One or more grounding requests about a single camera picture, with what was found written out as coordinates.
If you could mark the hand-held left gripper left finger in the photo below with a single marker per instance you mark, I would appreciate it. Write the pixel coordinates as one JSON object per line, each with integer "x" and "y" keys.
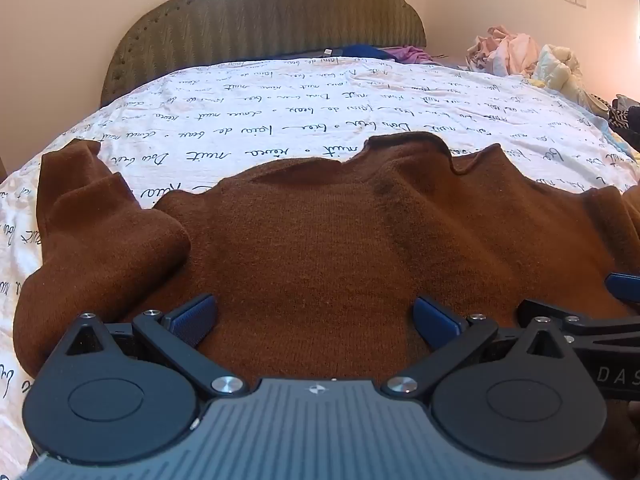
{"x": 195, "y": 317}

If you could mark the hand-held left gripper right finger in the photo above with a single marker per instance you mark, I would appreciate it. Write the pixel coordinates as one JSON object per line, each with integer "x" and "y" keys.
{"x": 435, "y": 320}

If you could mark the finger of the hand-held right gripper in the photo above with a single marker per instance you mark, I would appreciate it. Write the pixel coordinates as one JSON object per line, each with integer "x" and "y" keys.
{"x": 625, "y": 286}
{"x": 600, "y": 325}

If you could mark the brown knit sweater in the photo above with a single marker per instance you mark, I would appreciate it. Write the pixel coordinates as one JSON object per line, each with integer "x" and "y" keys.
{"x": 325, "y": 235}

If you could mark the dark clothes pile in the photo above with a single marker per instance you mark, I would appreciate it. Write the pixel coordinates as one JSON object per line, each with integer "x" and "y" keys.
{"x": 632, "y": 127}

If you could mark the pink clothes pile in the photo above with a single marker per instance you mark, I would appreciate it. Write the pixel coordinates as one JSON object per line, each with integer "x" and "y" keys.
{"x": 505, "y": 52}

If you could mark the black white striped cloth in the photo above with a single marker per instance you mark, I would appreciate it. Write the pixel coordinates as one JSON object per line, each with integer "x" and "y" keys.
{"x": 617, "y": 115}

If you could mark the white script-printed bedsheet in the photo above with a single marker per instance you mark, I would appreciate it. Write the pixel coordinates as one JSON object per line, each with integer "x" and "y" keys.
{"x": 250, "y": 110}

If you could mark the pale yellow quilted jacket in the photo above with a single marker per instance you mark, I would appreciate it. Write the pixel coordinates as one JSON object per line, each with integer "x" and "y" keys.
{"x": 562, "y": 70}

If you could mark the purple cloth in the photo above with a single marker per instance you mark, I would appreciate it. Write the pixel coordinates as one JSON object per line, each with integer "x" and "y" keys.
{"x": 410, "y": 54}

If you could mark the green upholstered headboard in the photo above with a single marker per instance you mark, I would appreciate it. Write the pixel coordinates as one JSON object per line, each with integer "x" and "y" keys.
{"x": 275, "y": 10}

